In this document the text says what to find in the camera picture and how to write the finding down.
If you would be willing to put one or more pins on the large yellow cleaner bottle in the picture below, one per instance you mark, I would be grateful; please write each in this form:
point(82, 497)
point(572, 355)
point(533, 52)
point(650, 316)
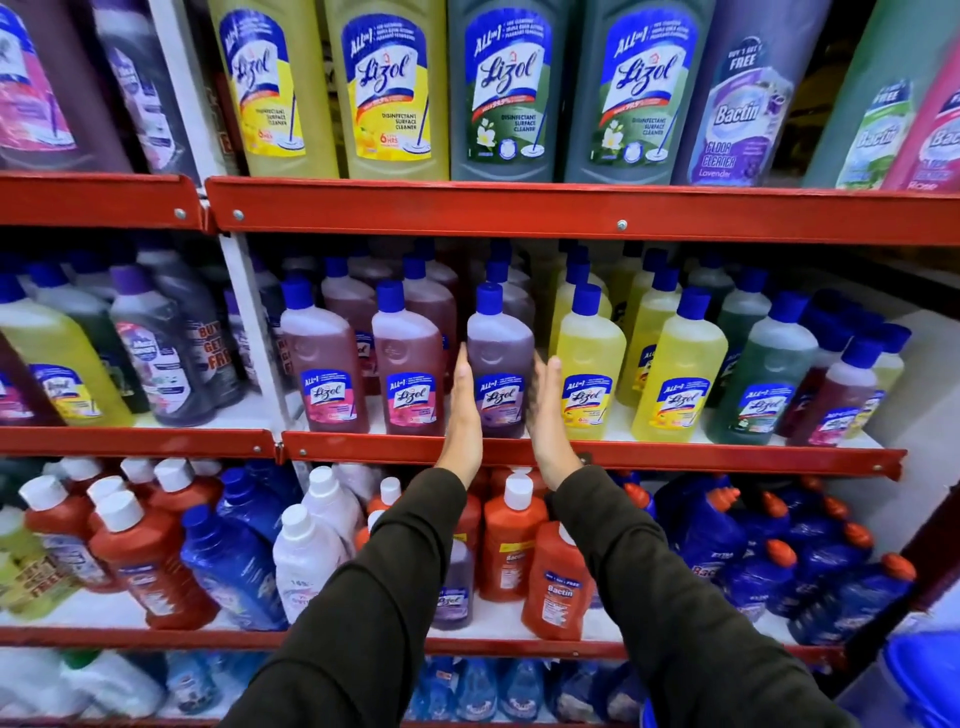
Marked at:
point(274, 82)
point(390, 82)

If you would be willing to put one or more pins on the row of light blue bottles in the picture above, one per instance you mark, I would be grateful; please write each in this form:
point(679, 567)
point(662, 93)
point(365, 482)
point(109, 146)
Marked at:
point(480, 686)

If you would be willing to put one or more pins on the group of small green bottles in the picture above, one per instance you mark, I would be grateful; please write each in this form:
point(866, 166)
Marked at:
point(765, 375)

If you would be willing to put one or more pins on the blue plastic bucket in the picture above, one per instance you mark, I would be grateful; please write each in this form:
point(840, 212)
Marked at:
point(926, 675)

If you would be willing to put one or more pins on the person's left fingers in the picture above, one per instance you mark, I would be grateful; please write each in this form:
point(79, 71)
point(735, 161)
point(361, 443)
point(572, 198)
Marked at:
point(462, 379)

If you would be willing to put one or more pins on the group of orange white-capped bottles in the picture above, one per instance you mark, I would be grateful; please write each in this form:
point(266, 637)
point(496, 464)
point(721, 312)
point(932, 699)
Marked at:
point(150, 555)

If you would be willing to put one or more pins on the small purple bottle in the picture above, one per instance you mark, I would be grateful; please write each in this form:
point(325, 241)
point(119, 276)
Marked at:
point(454, 592)

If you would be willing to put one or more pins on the group of pink cleaner bottles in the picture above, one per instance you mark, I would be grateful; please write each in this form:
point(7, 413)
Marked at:
point(409, 360)

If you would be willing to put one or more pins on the red metal shelf rail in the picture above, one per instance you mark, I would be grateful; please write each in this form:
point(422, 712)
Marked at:
point(112, 638)
point(97, 201)
point(135, 442)
point(675, 455)
point(585, 212)

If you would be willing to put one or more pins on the group of blue blue-capped bottles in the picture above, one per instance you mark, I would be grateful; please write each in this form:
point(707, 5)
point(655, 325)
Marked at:
point(236, 555)

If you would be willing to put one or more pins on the group of white cleaner bottles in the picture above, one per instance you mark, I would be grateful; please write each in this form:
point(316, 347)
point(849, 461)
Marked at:
point(307, 551)

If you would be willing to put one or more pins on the large dark bottle grey label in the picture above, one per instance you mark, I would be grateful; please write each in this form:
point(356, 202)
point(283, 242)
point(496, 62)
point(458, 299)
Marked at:
point(142, 82)

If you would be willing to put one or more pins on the large lavender floor cleaner bottle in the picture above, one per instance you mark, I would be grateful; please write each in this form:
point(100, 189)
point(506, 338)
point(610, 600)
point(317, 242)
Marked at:
point(746, 105)

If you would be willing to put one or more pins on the person's right forearm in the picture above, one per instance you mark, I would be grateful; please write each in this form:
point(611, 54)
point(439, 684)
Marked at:
point(660, 607)

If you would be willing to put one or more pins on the person's left hand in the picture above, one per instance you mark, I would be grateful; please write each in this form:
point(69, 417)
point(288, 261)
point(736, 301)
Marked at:
point(463, 427)

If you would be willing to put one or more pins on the person's left forearm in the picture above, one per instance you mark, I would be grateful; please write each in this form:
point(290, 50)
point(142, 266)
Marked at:
point(375, 600)

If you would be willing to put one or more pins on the group of yellow cleaner bottles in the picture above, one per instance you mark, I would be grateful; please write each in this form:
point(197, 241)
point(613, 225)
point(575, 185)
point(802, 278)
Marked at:
point(679, 375)

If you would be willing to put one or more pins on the large light green cleaner bottle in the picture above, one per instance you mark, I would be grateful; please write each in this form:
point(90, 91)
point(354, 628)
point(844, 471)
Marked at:
point(874, 112)

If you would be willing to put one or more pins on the large pink floor cleaner bottle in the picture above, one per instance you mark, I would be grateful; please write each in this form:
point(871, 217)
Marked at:
point(930, 142)

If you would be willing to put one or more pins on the group of yellow-green packed bottles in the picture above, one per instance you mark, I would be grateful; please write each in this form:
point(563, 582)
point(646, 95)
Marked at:
point(26, 570)

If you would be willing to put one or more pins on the group of blue orange-capped bottles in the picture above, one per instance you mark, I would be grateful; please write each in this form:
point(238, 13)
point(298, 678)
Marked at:
point(787, 555)

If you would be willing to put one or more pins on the purple cleaner bottle blue cap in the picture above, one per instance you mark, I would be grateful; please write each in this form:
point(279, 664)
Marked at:
point(500, 360)

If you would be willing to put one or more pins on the group of purple back-row bottles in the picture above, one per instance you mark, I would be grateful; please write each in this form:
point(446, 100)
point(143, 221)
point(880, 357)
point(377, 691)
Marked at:
point(514, 289)

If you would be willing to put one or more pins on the person's right fingers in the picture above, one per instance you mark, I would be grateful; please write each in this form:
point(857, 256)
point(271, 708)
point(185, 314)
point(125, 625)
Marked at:
point(547, 386)

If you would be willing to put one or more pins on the white metal shelf upright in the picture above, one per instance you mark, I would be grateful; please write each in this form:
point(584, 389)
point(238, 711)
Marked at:
point(251, 315)

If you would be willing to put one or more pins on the group of grey lavender bottles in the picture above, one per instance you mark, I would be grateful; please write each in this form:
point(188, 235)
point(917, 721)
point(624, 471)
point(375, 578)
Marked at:
point(161, 352)

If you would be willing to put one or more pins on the person's right hand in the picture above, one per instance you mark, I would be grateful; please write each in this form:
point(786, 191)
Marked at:
point(551, 435)

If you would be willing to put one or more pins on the large dark bottle pink label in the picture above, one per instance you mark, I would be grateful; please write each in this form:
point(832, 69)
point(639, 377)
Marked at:
point(37, 90)

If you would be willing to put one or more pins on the group of dark red bottles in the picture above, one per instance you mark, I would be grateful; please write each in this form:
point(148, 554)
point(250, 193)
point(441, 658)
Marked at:
point(836, 397)

